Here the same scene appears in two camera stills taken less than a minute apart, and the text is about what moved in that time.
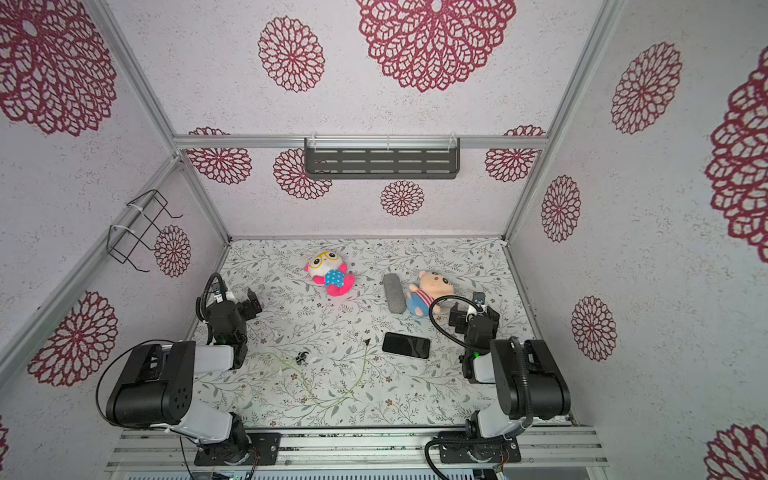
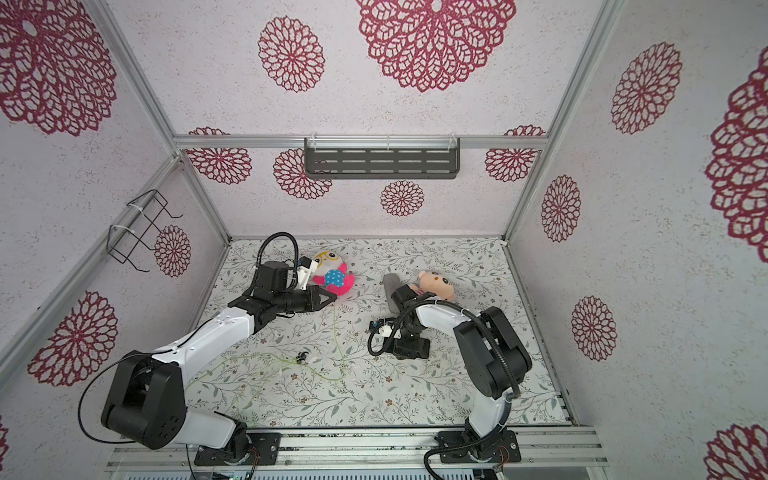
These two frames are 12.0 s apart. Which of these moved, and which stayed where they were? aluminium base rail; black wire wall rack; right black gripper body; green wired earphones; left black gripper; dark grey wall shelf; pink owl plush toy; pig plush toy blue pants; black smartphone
Moved: green wired earphones; right black gripper body; left black gripper
Stayed: pink owl plush toy; dark grey wall shelf; aluminium base rail; pig plush toy blue pants; black smartphone; black wire wall rack
